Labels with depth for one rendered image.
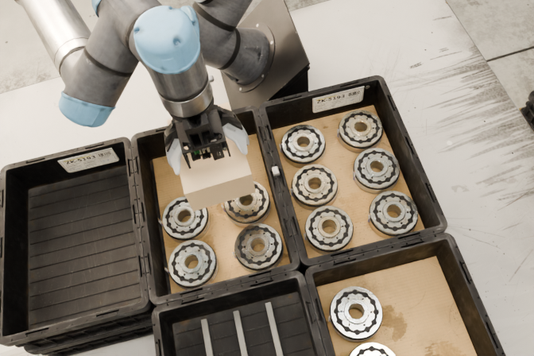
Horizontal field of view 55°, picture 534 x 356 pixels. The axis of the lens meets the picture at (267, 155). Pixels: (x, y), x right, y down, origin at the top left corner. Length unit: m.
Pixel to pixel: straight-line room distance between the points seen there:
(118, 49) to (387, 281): 0.71
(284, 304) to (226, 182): 0.33
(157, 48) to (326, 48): 1.00
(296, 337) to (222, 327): 0.15
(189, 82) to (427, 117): 0.90
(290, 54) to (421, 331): 0.69
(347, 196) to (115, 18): 0.68
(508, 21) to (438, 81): 1.25
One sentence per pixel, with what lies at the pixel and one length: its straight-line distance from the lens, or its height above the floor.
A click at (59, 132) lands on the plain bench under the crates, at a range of 1.60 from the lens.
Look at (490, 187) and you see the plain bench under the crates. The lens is 1.41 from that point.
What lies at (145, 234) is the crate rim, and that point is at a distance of 1.10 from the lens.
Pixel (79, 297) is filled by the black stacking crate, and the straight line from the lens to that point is 1.22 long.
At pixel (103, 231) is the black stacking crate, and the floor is 0.83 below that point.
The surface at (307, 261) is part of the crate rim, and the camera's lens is 1.03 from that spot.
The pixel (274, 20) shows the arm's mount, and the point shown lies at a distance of 1.38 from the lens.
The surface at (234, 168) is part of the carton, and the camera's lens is 0.90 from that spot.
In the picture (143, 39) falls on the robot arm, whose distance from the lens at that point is 0.65.
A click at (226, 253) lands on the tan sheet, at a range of 1.15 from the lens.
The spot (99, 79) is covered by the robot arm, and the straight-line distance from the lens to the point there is 0.77.
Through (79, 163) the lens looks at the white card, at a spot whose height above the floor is 0.89.
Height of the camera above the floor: 1.91
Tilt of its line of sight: 61 degrees down
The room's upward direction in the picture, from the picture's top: 10 degrees counter-clockwise
